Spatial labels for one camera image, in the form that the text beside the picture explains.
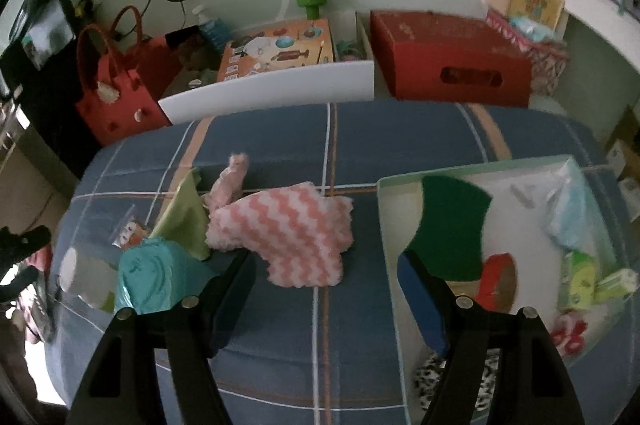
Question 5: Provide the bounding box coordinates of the green yellow sponge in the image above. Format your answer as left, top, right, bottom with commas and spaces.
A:
398, 175, 494, 282

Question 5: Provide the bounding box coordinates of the patterned fabric basket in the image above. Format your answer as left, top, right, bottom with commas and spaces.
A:
486, 10, 572, 96

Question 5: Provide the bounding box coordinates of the teal white box tray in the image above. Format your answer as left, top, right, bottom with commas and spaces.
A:
376, 154, 640, 425

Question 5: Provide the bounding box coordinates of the blue face mask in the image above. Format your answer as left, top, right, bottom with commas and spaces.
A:
546, 159, 590, 252

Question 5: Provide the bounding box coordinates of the red white small plush toy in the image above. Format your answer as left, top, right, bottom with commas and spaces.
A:
550, 314, 587, 357

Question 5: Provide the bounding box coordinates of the light green cloth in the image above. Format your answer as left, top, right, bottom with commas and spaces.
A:
149, 167, 212, 262

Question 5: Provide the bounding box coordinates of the teal soft cloth bundle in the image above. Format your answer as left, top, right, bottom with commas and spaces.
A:
115, 238, 222, 314

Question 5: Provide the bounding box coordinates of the plaid blue blanket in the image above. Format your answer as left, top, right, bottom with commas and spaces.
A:
44, 101, 620, 425

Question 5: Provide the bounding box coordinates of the green tissue packet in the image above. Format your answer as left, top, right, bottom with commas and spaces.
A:
559, 251, 599, 312
594, 268, 639, 304

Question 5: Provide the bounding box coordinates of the red tape roll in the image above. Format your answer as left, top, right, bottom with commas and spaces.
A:
479, 253, 519, 312

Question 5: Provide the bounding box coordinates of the leopard print scrunchie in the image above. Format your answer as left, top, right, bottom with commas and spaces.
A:
413, 349, 502, 414

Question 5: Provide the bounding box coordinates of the red cardboard box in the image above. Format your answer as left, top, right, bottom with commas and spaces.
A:
369, 9, 533, 108

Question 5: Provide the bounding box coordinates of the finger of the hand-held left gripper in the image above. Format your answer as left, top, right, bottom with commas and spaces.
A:
0, 265, 40, 302
0, 225, 53, 262

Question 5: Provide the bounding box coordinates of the orange puzzle board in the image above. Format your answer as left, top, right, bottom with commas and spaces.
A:
216, 18, 336, 82

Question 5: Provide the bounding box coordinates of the green plastic dumbbell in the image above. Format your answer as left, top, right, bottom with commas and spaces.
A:
295, 0, 328, 22

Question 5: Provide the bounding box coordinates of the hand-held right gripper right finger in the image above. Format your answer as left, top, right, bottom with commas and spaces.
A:
396, 251, 586, 425

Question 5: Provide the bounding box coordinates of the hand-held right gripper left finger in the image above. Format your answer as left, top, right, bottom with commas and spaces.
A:
66, 250, 257, 425

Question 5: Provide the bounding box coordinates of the black cabinet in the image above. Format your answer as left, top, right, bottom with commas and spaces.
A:
0, 67, 103, 180

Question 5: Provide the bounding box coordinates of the pink white striped fluffy cloth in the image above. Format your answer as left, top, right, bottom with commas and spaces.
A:
204, 153, 354, 289

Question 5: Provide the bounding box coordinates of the white pill bottle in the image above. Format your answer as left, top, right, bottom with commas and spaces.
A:
58, 247, 122, 312

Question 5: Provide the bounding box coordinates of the clear bottle with teal cover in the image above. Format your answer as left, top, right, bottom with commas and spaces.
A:
191, 5, 229, 54

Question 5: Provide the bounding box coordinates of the red felt handbag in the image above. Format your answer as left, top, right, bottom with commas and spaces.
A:
75, 6, 174, 148

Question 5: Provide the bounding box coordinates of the small clear zip bag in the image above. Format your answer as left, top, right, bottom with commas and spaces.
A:
111, 204, 152, 249

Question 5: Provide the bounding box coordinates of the white bed board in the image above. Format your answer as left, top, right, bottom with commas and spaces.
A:
158, 59, 376, 126

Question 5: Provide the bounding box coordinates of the black monitor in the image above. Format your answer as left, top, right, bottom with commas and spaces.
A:
9, 0, 77, 72

